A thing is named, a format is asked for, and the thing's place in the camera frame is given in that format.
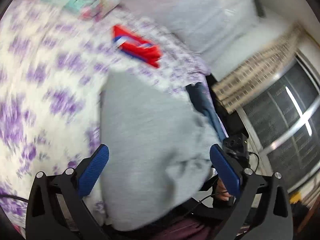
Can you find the grey fleece pants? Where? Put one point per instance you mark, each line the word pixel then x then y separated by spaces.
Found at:
pixel 150 142

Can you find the person's right hand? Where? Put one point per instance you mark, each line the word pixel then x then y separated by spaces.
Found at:
pixel 222 190

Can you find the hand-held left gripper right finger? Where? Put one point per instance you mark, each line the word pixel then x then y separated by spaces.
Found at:
pixel 225 172

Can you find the blue denim jeans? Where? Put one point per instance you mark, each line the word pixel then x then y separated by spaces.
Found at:
pixel 207 110

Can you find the red folded garment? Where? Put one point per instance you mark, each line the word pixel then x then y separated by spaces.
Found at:
pixel 140 48

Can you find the purple floral bed sheet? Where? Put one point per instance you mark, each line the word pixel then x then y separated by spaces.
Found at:
pixel 45 80

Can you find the person's purple clothing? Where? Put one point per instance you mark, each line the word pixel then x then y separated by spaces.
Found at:
pixel 182 230

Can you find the beige checkered curtain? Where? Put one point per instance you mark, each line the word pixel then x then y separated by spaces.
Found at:
pixel 255 77

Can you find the window with metal frame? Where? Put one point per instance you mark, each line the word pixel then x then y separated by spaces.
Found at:
pixel 282 120

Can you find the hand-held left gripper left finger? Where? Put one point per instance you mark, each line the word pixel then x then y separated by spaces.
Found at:
pixel 93 172

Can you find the white pillow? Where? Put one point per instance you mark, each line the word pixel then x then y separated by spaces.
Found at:
pixel 200 12

